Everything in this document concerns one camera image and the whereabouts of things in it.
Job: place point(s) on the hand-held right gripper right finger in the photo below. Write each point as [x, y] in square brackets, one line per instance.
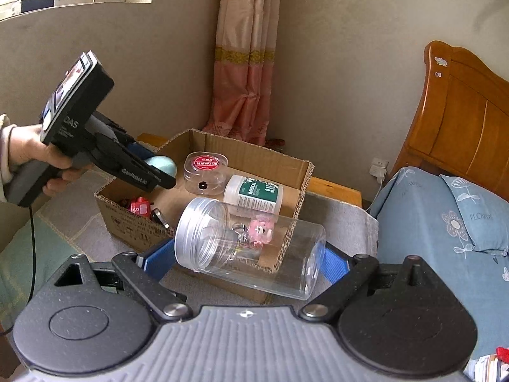
[334, 266]

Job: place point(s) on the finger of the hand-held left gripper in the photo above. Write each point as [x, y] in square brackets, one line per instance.
[139, 171]
[141, 149]

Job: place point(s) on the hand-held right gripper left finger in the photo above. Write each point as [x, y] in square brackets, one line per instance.
[157, 260]

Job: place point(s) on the light green round case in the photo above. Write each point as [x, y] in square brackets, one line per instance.
[165, 165]

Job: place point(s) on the red toy car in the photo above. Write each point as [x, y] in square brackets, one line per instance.
[141, 207]

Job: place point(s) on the cardboard box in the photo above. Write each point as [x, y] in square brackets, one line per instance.
[131, 227]

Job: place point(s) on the large clear plastic jar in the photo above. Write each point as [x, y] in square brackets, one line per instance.
[206, 238]

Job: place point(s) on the clear round container red label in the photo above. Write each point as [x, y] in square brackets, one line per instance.
[206, 163]

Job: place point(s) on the white bottle green label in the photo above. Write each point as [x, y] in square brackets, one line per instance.
[254, 193]

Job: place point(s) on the person's left forearm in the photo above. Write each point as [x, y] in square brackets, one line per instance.
[6, 155]

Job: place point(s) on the person's left hand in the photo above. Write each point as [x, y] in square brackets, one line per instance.
[35, 147]

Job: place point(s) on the blue floral bed sheet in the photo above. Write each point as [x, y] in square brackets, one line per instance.
[417, 266]

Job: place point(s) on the pink curtain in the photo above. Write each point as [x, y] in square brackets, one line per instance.
[246, 67]

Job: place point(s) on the blue floral pillow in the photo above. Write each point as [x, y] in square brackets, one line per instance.
[477, 215]

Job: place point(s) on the wooden bed headboard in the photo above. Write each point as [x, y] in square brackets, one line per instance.
[461, 127]

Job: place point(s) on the small red item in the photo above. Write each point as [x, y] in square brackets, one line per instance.
[503, 354]

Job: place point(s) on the white headboard sticker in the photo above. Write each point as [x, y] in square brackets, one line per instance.
[440, 61]

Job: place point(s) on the white wall socket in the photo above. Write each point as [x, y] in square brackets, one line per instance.
[378, 167]

